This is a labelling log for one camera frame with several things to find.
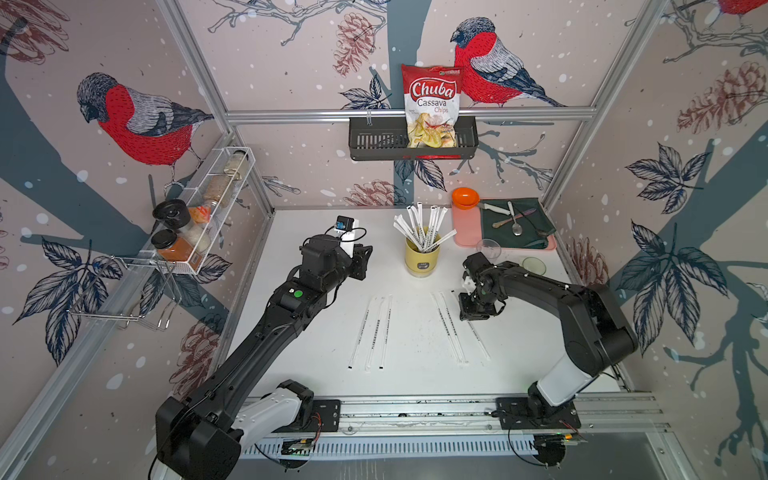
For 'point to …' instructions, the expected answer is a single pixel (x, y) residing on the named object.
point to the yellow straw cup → (421, 263)
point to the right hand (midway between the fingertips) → (463, 314)
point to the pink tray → (467, 224)
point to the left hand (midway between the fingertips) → (372, 241)
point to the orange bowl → (465, 198)
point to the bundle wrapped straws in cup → (415, 231)
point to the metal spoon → (516, 228)
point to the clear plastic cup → (489, 247)
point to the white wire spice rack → (210, 198)
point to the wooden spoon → (499, 223)
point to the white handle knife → (494, 208)
